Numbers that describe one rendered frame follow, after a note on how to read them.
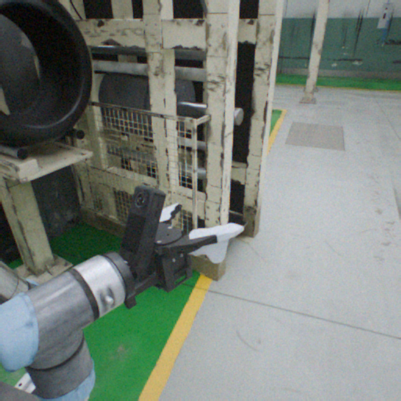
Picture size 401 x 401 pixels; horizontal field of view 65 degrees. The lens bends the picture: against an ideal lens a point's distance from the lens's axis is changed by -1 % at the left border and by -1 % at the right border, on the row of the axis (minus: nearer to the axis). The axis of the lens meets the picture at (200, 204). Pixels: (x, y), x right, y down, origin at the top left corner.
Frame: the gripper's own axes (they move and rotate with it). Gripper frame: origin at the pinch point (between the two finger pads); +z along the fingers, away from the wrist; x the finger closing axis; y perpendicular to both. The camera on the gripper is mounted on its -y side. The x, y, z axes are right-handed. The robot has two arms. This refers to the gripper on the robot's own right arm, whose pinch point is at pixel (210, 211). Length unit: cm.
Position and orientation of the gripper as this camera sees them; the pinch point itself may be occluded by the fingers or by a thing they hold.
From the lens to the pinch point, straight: 55.8
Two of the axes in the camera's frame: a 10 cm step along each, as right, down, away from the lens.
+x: 7.0, 2.4, -6.7
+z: 7.1, -3.6, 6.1
